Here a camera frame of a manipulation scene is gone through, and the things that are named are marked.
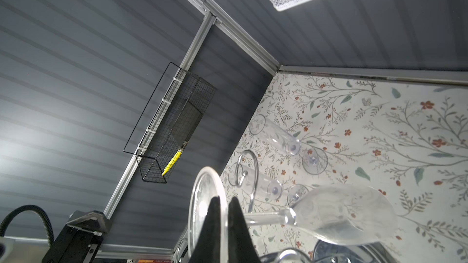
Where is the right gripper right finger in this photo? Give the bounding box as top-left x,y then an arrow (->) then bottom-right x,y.
228,197 -> 261,263

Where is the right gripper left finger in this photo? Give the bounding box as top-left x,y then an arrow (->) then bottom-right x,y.
189,197 -> 221,263

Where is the clear wine glass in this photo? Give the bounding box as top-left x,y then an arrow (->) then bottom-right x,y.
228,162 -> 310,207
249,114 -> 328,175
188,167 -> 397,263

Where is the chrome wine glass rack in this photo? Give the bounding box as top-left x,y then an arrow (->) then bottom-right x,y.
171,149 -> 399,263

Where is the yellow black striped item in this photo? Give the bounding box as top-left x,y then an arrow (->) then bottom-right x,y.
162,141 -> 188,176

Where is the floral patterned table mat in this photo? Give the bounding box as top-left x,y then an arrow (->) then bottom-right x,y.
221,73 -> 468,263

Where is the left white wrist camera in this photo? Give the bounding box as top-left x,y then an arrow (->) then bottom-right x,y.
42,211 -> 112,263

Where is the black wire basket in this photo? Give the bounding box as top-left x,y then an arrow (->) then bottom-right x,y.
131,62 -> 216,184

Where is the left black corrugated cable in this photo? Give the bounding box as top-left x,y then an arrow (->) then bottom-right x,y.
0,204 -> 55,249

